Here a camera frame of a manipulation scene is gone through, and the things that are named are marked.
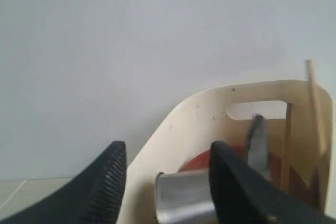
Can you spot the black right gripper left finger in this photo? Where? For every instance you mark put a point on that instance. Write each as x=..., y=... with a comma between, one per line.
x=94, y=196

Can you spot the stainless steel cup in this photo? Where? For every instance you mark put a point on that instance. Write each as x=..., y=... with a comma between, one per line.
x=184, y=197

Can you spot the brown wooden plate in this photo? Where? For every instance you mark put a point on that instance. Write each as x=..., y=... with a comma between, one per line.
x=298, y=189

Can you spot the cream plastic bin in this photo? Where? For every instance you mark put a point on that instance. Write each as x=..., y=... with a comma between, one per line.
x=192, y=125

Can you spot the wooden chopstick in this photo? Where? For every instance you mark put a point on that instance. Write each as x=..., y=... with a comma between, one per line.
x=316, y=108

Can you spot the silver table knife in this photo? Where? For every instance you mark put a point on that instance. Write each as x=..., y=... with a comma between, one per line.
x=256, y=148

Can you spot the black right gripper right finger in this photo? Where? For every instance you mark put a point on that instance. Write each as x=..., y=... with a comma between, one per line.
x=241, y=195

